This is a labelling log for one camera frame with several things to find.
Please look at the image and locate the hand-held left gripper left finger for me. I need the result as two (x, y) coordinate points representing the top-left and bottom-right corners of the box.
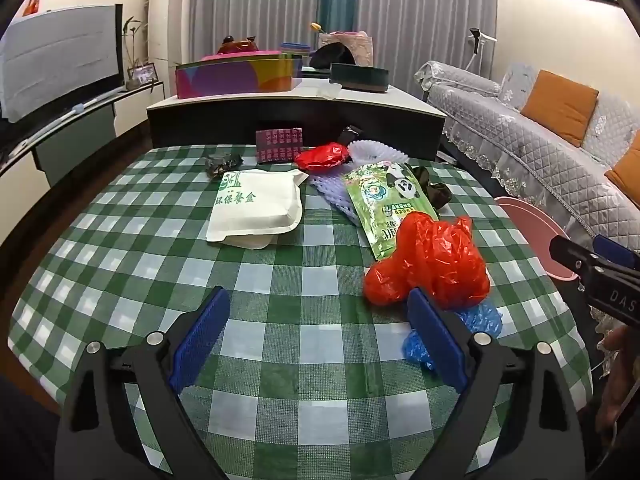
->
(54, 286), (232, 480)

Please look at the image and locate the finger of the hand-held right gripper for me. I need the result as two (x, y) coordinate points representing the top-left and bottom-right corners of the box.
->
(594, 235), (640, 273)
(549, 235), (608, 281)

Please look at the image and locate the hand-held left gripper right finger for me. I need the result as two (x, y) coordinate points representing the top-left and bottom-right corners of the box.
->
(406, 287), (588, 480)

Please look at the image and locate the blue plastic bag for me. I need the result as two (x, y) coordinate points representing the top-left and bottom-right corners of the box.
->
(402, 302), (503, 372)

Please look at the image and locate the pink bin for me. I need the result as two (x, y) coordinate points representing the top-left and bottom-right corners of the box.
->
(492, 196), (581, 281)

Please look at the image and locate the large red plastic bag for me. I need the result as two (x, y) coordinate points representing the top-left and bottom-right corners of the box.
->
(363, 212), (492, 311)

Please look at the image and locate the white takeout box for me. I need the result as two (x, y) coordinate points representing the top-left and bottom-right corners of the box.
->
(206, 167), (310, 251)

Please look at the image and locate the brown patterned wrapper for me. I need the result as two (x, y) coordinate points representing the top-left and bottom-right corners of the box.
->
(410, 165), (453, 211)

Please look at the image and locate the green panda pouch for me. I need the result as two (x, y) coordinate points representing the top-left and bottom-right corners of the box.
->
(341, 159), (441, 261)

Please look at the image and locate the dark foil wrapper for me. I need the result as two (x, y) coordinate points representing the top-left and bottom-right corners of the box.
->
(206, 154), (244, 178)

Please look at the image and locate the white pleated foam net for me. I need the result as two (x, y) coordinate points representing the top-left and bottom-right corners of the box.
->
(346, 139), (410, 166)

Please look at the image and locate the maroon patterned box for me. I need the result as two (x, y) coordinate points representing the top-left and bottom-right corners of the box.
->
(255, 127), (304, 163)

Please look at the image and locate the small red plastic bag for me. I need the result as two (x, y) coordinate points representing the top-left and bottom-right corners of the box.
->
(294, 143), (351, 172)

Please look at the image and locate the person's right hand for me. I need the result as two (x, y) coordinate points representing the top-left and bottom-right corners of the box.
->
(599, 323), (640, 441)

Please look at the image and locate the orange cushion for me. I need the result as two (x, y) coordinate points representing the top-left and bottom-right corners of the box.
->
(520, 70), (600, 148)
(604, 132), (640, 208)

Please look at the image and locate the grey quilted sofa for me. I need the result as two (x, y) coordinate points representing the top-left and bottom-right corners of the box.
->
(414, 60), (640, 381)

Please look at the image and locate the green checked tablecloth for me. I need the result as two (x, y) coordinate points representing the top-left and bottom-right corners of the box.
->
(7, 144), (596, 480)

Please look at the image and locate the white-topped coffee table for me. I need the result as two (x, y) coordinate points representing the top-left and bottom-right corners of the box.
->
(146, 77), (447, 163)

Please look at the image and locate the television stand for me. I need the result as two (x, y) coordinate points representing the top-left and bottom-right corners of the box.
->
(0, 79), (166, 186)

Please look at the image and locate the colourful gift box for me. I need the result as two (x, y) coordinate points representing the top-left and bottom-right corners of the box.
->
(175, 50), (304, 100)

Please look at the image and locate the dark green round tin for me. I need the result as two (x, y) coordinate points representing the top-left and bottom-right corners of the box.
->
(330, 62), (390, 93)

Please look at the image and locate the grey curtain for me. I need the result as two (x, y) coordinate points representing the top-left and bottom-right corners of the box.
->
(182, 0), (326, 61)
(352, 0), (501, 106)

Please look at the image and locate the dark red teapot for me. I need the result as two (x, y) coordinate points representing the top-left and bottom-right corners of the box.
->
(216, 35), (261, 55)

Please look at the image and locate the pink lace basket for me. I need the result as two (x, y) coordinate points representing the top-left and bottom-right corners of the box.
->
(318, 31), (375, 67)

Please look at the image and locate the black hat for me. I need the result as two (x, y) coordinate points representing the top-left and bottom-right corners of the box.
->
(309, 42), (357, 71)

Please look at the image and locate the white standing air conditioner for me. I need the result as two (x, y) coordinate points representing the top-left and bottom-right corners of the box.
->
(147, 0), (193, 96)

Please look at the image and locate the bamboo plant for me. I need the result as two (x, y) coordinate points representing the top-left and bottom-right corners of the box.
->
(121, 16), (149, 68)

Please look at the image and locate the flat screen television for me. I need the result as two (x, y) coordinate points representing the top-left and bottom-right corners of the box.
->
(0, 4), (125, 123)

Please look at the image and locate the photo frame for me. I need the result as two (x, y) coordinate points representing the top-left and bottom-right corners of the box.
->
(126, 62), (157, 86)

